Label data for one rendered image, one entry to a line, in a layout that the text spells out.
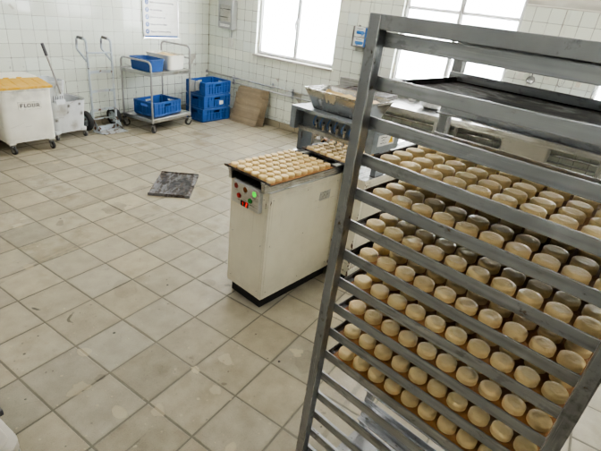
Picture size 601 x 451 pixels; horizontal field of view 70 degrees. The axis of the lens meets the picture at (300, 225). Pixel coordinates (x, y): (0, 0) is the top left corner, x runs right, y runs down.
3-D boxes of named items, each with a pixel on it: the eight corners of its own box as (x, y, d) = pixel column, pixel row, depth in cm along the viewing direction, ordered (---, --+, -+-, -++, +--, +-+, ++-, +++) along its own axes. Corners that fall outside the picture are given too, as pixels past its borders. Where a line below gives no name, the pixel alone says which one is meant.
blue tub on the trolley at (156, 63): (145, 66, 605) (145, 55, 598) (166, 72, 589) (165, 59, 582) (128, 67, 582) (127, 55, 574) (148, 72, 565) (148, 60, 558)
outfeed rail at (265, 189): (425, 145, 385) (427, 137, 382) (428, 146, 384) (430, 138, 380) (259, 192, 246) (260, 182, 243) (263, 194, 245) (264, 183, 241)
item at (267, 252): (293, 256, 352) (307, 149, 312) (325, 275, 333) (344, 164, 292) (225, 287, 303) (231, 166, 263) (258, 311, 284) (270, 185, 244)
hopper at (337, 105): (327, 103, 326) (330, 84, 319) (390, 122, 294) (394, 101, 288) (301, 106, 306) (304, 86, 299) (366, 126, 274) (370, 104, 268)
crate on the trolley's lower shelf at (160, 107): (161, 106, 660) (160, 93, 651) (181, 112, 647) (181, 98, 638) (133, 113, 613) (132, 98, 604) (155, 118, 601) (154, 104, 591)
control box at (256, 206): (235, 199, 269) (236, 177, 263) (262, 213, 256) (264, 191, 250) (231, 199, 267) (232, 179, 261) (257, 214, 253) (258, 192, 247)
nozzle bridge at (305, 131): (315, 144, 347) (320, 101, 332) (392, 172, 306) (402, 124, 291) (286, 149, 324) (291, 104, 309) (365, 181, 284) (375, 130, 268)
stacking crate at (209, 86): (211, 89, 722) (212, 76, 713) (230, 93, 706) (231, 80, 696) (185, 91, 675) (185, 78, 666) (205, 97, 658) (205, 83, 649)
